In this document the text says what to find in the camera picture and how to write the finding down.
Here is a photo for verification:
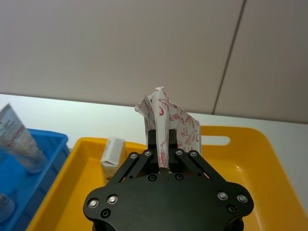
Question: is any white red floral paper packet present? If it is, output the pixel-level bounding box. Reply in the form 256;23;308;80
134;85;202;174

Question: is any white squeeze tube clear cap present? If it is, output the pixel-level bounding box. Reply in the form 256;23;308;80
0;103;47;174

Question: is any small white cardboard box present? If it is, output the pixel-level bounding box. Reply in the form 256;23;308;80
100;137;126;184

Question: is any yellow plastic tray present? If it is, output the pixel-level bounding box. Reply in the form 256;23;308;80
25;125;308;231

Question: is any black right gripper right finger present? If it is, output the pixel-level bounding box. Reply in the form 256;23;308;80
167;128;215;180

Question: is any blue plastic bin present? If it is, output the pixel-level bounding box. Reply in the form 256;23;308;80
0;127;71;231

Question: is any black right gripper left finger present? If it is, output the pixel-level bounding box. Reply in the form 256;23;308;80
108;129;159;185

